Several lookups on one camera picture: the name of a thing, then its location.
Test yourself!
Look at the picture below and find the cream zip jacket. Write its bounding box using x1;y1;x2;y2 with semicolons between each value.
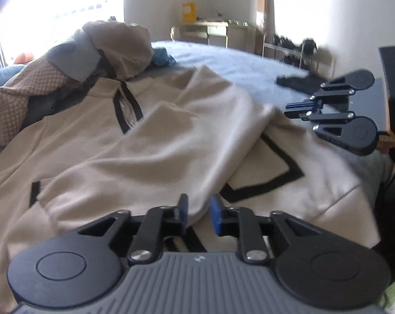
0;64;382;314

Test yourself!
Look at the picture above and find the yellow box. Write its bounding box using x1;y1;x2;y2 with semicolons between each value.
182;2;197;24

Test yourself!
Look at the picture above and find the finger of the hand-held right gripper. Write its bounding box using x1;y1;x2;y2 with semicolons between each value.
285;75;355;110
284;110;355;141

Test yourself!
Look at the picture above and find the black garment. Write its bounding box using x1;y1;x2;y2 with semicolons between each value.
275;73;330;96

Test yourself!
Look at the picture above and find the row of black shoes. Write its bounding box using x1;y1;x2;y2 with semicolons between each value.
272;33;318;57

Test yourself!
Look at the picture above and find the light blue garment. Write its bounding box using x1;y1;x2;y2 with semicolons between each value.
149;47;177;68

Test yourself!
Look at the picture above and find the metal shoe rack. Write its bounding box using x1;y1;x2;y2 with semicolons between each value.
261;33;336;75

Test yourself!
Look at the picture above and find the blue duvet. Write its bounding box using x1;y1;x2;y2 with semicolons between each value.
0;64;27;96

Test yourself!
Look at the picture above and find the tan garment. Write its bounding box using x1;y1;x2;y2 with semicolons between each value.
82;20;156;81

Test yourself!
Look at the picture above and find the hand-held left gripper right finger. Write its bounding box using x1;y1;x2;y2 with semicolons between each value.
211;195;321;265

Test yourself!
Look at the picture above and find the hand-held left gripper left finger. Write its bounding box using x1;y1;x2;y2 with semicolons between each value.
79;193;189;266

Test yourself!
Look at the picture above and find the orange cable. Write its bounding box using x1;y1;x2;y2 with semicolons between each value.
378;130;395;153

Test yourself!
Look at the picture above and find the white desk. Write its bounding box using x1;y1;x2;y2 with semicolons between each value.
179;20;261;53

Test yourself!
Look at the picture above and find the orange object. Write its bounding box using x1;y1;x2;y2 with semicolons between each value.
13;52;35;65

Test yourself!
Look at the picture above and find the beige checked sweater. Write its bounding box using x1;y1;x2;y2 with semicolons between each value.
0;60;87;147

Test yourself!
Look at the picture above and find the tall cardboard box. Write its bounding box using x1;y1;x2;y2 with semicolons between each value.
256;0;277;45

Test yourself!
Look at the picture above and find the grey garment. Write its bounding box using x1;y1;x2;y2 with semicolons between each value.
46;29;102;83

